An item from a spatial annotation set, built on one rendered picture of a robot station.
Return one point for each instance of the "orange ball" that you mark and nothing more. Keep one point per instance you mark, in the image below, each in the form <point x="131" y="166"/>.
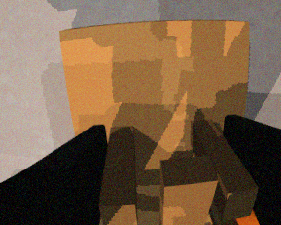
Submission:
<point x="249" y="220"/>

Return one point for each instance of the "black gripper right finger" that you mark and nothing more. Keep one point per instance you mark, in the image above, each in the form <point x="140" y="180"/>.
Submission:
<point x="258" y="147"/>

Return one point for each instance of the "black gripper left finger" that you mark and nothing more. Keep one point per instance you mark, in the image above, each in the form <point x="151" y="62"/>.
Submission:
<point x="61" y="189"/>

